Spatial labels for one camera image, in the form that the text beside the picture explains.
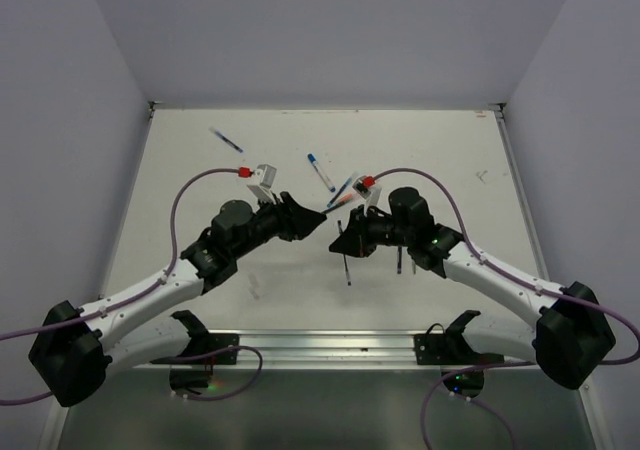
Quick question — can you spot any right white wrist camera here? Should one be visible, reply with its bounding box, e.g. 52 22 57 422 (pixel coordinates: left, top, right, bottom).
352 175 382 208

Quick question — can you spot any blue cap marker pen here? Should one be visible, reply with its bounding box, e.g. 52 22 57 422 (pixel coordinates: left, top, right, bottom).
307 153 336 193

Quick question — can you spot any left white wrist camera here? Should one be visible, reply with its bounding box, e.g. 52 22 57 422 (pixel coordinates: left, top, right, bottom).
247 164 277 204

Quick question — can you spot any blue pen under orange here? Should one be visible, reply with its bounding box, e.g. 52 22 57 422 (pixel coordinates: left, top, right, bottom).
326 172 358 209

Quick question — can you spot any aluminium front rail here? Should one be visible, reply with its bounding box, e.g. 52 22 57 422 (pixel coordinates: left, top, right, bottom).
62 325 589 371

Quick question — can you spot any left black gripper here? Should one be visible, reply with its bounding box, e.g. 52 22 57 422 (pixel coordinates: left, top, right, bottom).
232 190 326 260

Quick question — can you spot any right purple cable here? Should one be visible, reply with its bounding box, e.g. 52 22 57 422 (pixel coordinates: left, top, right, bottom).
362 167 640 450

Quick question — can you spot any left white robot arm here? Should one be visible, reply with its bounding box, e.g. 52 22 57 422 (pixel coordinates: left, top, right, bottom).
28 192 327 407

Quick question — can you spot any purple cable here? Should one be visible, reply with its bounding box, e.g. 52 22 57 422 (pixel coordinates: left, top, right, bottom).
362 167 640 450
0 166 265 405

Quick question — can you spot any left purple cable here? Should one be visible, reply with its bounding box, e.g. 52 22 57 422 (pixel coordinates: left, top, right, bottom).
0 166 265 405

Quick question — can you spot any clear pen cap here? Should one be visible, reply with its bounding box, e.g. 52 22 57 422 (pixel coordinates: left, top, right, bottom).
248 273 261 300

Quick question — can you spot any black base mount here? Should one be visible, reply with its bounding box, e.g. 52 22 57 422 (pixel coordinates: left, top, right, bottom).
151 310 243 402
413 310 505 399

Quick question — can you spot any teal dark gel pen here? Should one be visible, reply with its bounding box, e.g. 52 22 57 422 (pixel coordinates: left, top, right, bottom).
321 205 343 215

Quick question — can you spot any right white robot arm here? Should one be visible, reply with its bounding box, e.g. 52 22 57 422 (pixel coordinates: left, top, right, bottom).
329 187 616 390

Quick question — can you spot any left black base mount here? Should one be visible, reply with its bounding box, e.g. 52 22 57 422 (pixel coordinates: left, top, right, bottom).
151 310 243 402

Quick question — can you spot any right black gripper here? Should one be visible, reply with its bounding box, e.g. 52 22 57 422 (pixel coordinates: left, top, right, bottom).
329 202 413 256

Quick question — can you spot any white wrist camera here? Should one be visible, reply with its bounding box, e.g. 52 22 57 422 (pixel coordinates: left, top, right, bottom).
247 164 277 204
352 175 382 208

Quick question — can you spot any dark blue grip pen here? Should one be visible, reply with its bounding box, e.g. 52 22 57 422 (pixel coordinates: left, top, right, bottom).
337 219 352 287

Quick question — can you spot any blue clear gel pen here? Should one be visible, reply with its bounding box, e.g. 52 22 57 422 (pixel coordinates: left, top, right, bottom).
209 127 244 154

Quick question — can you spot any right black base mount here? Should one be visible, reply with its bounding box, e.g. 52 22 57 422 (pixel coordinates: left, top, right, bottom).
413 310 505 399

